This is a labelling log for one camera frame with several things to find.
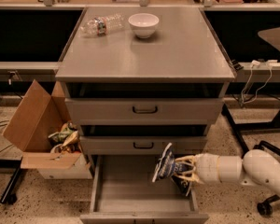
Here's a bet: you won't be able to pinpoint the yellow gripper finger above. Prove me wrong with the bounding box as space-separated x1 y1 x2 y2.
176 174 203 184
175 155 196 169

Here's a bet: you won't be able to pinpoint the brown cardboard box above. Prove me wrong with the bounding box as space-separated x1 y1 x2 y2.
3 80 92 179

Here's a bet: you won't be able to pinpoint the clear plastic water bottle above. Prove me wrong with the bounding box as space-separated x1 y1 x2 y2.
80 13 124 37

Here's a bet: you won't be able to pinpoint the white cables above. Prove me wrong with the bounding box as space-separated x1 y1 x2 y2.
239 59 280 108

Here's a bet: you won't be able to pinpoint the bottom grey open drawer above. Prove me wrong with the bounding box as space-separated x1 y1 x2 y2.
80 155 209 224

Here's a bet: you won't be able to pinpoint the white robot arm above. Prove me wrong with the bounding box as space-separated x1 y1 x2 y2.
175 149 280 197

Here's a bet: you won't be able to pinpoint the black left table foot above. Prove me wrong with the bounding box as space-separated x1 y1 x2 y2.
0 160 21 204

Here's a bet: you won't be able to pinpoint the white bowl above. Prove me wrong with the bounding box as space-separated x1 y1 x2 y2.
128 13 160 38

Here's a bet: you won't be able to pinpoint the blue chip bag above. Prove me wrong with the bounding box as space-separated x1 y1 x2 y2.
152 143 193 196

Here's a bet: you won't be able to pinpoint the grey drawer cabinet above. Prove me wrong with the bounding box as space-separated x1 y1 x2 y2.
54 6 236 173

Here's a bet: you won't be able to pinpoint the black table leg frame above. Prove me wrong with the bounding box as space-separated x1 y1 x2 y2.
222 105 280 154

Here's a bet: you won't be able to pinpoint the snack bags in box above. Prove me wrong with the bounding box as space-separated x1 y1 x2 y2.
48 121 82 154

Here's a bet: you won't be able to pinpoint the middle grey drawer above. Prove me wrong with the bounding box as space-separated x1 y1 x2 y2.
80 136 207 155

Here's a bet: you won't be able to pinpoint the black office chair base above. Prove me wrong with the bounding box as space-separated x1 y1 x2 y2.
253 141 280 217

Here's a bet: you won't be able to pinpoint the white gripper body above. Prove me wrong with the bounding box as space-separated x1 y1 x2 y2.
194 153 219 184

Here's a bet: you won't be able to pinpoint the top grey drawer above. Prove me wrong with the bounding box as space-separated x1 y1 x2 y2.
65 98 223 125

